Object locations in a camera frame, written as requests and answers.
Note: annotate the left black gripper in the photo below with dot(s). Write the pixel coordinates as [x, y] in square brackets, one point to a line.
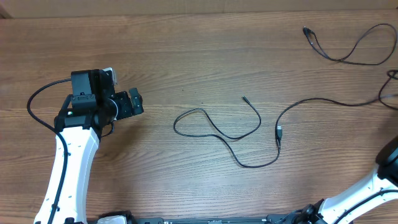
[127, 111]

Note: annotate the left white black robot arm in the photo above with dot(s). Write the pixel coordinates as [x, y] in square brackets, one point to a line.
[78, 127]

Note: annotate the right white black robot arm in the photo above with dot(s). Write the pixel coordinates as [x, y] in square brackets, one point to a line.
[378, 187]

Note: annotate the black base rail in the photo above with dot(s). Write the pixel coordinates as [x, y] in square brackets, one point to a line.
[275, 218]

